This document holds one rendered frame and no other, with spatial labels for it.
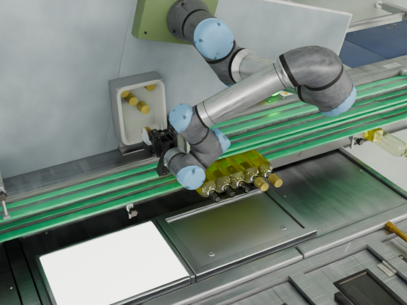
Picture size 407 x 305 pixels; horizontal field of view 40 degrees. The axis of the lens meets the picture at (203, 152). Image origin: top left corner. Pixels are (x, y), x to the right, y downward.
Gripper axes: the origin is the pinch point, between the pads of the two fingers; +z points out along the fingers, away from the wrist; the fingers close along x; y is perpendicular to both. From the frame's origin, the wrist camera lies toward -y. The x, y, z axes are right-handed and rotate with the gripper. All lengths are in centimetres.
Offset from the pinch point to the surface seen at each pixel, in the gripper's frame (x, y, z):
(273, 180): -36.1, -17.2, -22.8
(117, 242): 19.7, -30.0, -12.9
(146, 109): -3.5, 4.6, 10.6
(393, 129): -119, -33, 4
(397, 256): -60, -34, -61
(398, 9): -183, -5, 73
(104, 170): 16.2, -11.7, 4.5
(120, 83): 4.3, 15.7, 12.1
